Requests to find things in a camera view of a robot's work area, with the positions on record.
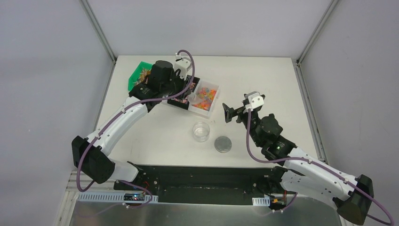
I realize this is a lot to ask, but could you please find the green candy bin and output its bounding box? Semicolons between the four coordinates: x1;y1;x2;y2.
128;61;152;91

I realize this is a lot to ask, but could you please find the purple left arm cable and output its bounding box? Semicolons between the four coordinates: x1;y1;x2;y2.
76;49;196;193

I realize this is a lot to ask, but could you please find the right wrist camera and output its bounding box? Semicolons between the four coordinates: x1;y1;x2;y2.
243;91;264;113

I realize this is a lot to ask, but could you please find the black swirl lollipop bin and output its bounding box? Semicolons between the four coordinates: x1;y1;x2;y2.
167;77;200;110

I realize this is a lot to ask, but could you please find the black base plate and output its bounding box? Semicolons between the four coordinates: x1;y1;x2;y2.
132;165;285;205

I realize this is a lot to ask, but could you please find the clear plastic jar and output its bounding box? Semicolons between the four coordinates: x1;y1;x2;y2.
192;121;210;142

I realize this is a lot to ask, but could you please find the translucent plastic scoop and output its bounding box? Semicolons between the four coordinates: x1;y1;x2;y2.
187;93;202;105

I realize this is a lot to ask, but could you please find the white star candy bin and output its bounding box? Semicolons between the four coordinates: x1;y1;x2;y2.
188;80;221;118

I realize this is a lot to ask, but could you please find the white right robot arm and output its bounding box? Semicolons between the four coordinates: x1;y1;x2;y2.
222;92;374;226

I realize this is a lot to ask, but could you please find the clear jar lid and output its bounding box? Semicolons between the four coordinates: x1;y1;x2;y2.
214;136;232;153

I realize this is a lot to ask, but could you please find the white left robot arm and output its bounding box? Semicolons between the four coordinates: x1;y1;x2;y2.
72;58;194;190

